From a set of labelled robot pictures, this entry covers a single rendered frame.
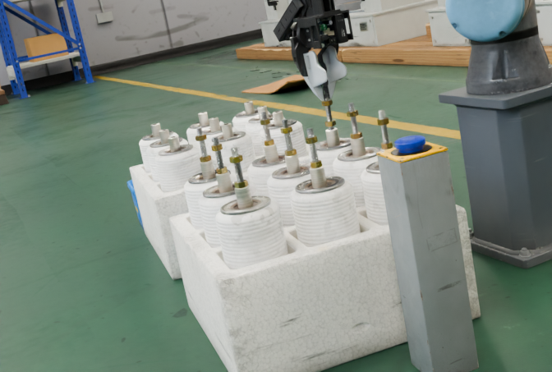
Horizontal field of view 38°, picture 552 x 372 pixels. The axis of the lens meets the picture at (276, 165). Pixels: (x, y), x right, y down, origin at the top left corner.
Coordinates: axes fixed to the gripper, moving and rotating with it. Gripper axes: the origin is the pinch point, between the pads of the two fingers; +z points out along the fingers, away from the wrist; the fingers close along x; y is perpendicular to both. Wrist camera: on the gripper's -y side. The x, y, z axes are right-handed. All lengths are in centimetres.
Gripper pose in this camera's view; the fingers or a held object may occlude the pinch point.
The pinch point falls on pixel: (322, 92)
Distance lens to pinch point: 143.4
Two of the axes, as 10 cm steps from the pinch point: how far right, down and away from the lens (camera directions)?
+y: 5.1, 1.0, -8.5
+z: 1.9, 9.6, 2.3
